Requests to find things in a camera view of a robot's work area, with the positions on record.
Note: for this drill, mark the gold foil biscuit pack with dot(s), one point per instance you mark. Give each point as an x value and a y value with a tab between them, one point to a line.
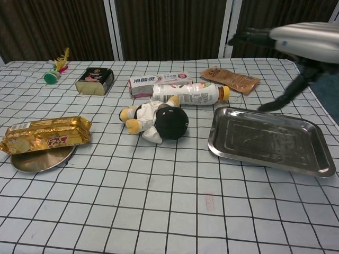
47	132

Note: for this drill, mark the white pink toothpaste box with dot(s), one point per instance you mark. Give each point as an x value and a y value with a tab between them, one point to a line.
147	80

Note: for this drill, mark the black plush toy white shirt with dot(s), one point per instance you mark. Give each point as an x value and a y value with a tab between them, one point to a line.
169	124

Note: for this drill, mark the rectangular steel tray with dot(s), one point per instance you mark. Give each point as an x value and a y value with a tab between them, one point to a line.
265	137

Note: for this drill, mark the white black checkered tablecloth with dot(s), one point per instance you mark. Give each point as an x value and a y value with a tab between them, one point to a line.
159	211

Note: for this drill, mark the white partition frame post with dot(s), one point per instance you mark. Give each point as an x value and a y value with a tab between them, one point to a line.
114	31
228	21
320	54

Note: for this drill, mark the feather shuttlecock green base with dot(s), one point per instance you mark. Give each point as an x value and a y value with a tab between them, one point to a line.
50	77

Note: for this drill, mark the round steel plate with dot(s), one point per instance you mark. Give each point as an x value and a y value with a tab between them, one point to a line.
39	162

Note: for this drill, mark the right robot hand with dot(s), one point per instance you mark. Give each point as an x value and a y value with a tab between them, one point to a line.
304	37

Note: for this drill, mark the black rectangular tin can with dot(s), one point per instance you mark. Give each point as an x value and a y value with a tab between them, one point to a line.
92	79

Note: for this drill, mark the brown snack pouch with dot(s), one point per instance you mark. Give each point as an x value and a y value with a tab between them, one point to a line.
227	78

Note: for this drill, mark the white drink bottle yellow cap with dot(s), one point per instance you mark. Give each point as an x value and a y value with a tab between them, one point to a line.
196	94

